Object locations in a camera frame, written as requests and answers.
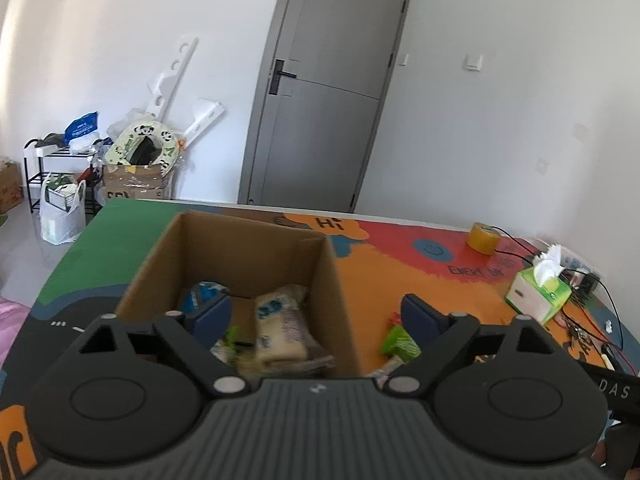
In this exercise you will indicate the printed floor cardboard box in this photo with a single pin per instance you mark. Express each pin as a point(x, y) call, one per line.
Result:
point(136, 182)

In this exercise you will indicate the white light switch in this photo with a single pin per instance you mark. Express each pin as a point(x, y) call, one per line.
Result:
point(473, 62)

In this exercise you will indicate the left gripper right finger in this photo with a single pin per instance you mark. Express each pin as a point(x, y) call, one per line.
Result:
point(444, 341)

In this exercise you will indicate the short white foam board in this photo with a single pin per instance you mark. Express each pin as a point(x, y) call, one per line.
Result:
point(205, 113)

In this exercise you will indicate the brown cardboard box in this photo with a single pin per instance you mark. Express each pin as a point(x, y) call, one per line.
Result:
point(250, 258)

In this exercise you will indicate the black power adapter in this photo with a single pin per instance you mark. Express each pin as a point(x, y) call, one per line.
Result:
point(583, 282)

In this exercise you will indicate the black sesame snack pack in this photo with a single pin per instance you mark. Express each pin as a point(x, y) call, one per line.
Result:
point(284, 346)

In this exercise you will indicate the red snack bar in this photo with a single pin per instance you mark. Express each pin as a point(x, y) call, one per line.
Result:
point(394, 319)

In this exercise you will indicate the black shoe rack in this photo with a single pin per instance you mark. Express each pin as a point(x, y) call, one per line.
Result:
point(42, 159)

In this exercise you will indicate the panda print toilet seat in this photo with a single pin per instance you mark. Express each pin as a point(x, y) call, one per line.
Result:
point(145, 142)

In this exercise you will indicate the white plastic shopping bag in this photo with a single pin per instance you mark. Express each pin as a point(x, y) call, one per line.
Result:
point(62, 209)

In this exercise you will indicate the white power strip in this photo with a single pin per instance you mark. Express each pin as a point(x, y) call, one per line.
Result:
point(571, 261)

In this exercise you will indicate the small blue green pack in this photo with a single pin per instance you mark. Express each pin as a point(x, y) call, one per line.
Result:
point(229, 347)

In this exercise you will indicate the tall white foam board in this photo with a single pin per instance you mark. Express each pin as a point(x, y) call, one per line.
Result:
point(163, 87)

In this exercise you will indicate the bunch of keys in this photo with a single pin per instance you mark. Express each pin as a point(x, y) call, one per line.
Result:
point(578, 336)

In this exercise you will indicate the green tissue box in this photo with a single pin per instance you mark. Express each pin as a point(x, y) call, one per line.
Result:
point(538, 291)

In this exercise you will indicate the person's right hand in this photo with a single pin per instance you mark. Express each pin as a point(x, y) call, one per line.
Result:
point(618, 452)

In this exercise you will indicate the yellow tape roll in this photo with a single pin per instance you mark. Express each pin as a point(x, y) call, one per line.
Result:
point(483, 239)

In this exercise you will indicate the black door handle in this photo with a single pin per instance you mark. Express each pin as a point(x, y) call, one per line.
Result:
point(277, 74)

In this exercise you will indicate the blue white bag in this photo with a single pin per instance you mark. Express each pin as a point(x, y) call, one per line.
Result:
point(87, 124)

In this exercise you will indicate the light green candy pack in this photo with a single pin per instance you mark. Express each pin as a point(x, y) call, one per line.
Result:
point(399, 344)

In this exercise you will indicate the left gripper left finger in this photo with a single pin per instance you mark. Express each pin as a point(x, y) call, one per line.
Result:
point(187, 340)

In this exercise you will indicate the small floor cardboard box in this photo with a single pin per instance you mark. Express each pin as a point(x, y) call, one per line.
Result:
point(11, 193)

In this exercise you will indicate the grey door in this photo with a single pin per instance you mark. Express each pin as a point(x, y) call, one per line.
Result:
point(309, 146)

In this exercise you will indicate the white handled knife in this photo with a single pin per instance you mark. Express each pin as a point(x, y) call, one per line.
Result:
point(606, 360)

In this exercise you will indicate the blue snack pack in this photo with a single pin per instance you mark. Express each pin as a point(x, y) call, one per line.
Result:
point(202, 296)

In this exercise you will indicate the colourful cartoon table mat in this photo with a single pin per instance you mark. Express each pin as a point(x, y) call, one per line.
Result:
point(88, 395)

